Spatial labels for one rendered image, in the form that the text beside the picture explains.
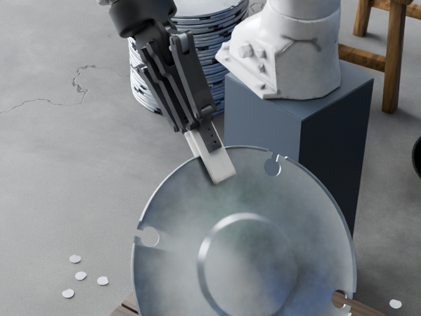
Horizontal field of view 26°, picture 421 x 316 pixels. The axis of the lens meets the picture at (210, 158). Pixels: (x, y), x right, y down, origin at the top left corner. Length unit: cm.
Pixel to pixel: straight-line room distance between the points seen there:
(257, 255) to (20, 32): 163
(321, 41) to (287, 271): 49
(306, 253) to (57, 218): 94
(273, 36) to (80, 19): 123
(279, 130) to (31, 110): 92
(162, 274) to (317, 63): 57
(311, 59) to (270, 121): 12
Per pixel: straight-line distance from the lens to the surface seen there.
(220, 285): 105
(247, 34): 152
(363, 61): 223
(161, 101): 109
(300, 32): 144
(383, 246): 190
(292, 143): 149
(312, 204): 112
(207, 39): 210
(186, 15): 205
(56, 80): 237
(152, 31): 105
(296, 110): 147
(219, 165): 105
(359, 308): 130
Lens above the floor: 131
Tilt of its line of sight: 39 degrees down
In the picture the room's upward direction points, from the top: straight up
